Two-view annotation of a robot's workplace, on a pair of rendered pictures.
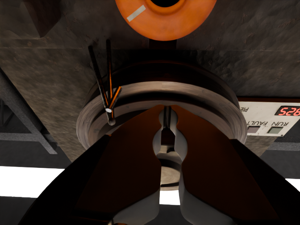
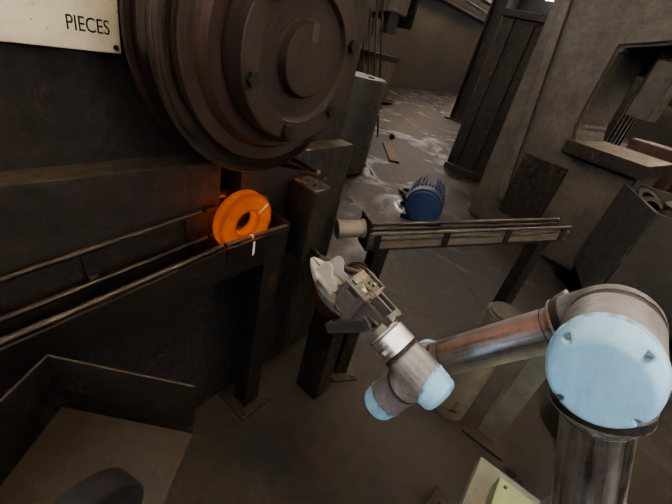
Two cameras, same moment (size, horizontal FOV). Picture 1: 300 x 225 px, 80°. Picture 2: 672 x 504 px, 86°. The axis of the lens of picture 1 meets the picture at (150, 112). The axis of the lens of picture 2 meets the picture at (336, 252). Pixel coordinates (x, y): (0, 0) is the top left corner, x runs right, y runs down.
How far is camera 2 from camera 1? 0.78 m
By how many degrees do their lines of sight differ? 93
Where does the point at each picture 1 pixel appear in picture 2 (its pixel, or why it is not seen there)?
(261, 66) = (85, 122)
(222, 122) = (210, 130)
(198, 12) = (230, 218)
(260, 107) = (39, 27)
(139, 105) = (284, 148)
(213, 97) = (219, 157)
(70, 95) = not seen: hidden behind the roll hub
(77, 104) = not seen: hidden behind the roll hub
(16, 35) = (324, 193)
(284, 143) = not seen: outside the picture
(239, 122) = (177, 115)
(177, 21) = (241, 210)
